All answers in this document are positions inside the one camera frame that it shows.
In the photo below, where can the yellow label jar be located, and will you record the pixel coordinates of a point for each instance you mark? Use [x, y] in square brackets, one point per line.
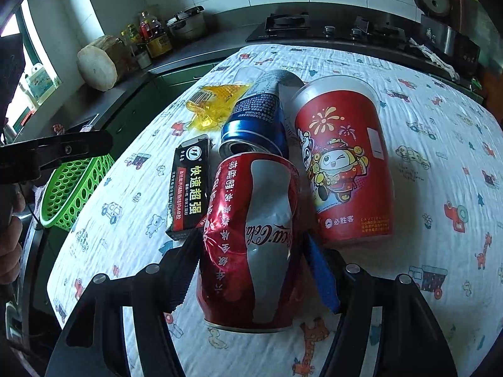
[159, 46]

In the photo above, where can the red cola can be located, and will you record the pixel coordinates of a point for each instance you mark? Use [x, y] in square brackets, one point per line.
[235, 243]

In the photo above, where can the person's left hand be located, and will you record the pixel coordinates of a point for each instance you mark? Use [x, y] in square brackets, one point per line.
[10, 247]

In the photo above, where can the yellow plastic wrapper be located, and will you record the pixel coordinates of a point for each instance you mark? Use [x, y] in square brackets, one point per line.
[212, 110]

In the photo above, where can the window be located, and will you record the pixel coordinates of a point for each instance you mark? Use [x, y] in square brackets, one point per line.
[37, 47]

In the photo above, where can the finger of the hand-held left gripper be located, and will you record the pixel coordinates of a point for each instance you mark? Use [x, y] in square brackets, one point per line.
[59, 153]

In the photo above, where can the white crumpled rag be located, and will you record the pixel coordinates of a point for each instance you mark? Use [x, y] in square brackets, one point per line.
[432, 57]

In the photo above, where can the dented blue drink can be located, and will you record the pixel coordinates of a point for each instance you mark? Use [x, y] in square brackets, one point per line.
[255, 106]

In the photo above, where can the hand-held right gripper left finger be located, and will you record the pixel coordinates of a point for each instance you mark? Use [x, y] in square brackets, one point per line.
[182, 279]

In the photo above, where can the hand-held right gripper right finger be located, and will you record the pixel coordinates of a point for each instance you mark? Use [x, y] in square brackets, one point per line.
[322, 279]

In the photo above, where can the large detergent bottle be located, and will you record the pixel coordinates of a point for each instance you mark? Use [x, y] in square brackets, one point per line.
[41, 84]

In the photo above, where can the black gas stove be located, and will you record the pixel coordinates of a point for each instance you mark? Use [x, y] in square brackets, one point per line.
[314, 31]

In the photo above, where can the black rice cooker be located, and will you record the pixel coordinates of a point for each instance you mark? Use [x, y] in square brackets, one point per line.
[444, 19]

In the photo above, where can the yellow green bottle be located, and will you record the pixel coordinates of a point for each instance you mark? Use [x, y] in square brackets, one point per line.
[130, 39]

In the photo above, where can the green base cabinet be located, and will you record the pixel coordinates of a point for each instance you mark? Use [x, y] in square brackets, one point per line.
[149, 94]

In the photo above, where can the round wooden chopping block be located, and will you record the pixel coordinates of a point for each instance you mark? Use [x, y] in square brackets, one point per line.
[100, 65]

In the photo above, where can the white printed tablecloth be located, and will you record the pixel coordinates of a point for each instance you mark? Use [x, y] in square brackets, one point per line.
[432, 165]

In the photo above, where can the small black box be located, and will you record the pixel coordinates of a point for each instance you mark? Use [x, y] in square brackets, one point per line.
[188, 188]

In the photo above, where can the small white jar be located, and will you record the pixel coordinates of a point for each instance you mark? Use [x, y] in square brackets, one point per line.
[143, 60]

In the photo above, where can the green plastic basket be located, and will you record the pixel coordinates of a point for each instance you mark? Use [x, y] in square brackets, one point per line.
[70, 196]

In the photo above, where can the red printed paper cup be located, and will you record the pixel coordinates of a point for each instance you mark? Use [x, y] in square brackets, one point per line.
[346, 145]

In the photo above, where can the stainless steel pot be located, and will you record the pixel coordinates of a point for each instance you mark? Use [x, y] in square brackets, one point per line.
[188, 25]

